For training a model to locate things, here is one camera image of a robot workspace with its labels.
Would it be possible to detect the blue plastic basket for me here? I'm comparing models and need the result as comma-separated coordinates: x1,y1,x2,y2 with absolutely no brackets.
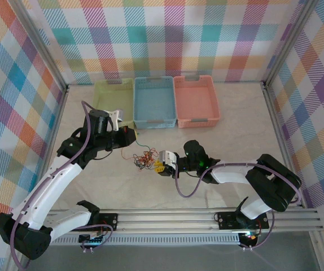
133,76,177,129

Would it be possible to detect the aluminium frame post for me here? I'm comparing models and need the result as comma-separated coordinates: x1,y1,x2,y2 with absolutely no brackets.
263,0,321,85
8,0,68,87

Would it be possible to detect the aluminium left frame post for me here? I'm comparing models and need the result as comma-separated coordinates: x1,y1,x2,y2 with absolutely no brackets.
8,0,68,87

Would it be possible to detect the green plastic basket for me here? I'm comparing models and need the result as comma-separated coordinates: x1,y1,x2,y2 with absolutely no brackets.
93,78,136,129

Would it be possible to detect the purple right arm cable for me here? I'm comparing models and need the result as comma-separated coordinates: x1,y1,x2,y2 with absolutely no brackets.
174,161,303,251

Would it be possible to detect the aluminium right frame post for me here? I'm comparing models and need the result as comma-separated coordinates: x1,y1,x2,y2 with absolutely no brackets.
263,0,321,85

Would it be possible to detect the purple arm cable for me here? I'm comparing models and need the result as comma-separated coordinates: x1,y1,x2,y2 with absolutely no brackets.
174,161,303,251
9,100,115,270

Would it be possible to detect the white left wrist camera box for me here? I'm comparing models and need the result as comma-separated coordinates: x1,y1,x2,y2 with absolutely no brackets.
107,109,126,132

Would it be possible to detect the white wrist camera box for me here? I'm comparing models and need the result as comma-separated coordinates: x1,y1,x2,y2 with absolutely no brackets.
158,150,179,169
107,109,126,132

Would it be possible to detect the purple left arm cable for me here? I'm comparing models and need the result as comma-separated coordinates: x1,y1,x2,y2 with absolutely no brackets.
9,100,115,270

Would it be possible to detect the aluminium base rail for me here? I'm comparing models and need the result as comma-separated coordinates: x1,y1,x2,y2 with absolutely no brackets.
12,208,324,235

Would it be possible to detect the aluminium right side rail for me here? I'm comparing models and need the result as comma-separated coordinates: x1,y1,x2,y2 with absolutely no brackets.
262,81,307,208

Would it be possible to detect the grey slotted cable duct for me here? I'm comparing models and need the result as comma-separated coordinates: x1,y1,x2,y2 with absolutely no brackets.
26,235,242,246

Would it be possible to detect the thin green cable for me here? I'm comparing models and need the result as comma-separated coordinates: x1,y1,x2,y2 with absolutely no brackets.
135,138,155,172

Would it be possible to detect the aluminium left side rail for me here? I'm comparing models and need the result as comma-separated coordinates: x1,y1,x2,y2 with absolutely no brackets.
8,83,71,271

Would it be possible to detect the pink plastic basket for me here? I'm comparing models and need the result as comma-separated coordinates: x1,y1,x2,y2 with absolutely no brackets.
173,75,222,129

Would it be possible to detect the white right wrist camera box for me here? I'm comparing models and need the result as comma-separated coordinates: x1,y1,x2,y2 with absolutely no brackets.
158,150,179,169

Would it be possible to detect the thin red cable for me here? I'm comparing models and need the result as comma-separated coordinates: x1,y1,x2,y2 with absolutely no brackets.
121,148,151,170

